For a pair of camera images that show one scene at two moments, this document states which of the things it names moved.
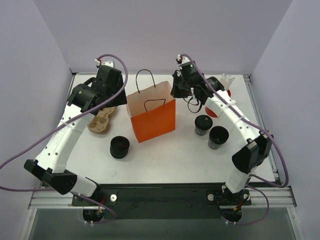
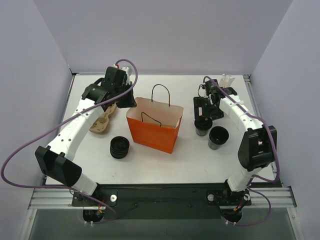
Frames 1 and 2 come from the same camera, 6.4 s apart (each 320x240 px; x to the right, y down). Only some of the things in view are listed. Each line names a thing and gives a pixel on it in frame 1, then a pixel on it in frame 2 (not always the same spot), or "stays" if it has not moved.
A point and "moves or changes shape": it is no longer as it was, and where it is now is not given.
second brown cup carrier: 100,122 stays
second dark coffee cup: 218,135 stays
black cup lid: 203,122 stays
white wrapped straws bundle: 226,80 stays
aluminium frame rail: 268,197 stays
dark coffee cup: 201,128 stays
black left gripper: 116,99 to 128,99
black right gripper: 177,88 to 202,111
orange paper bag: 152,112 moves or changes shape
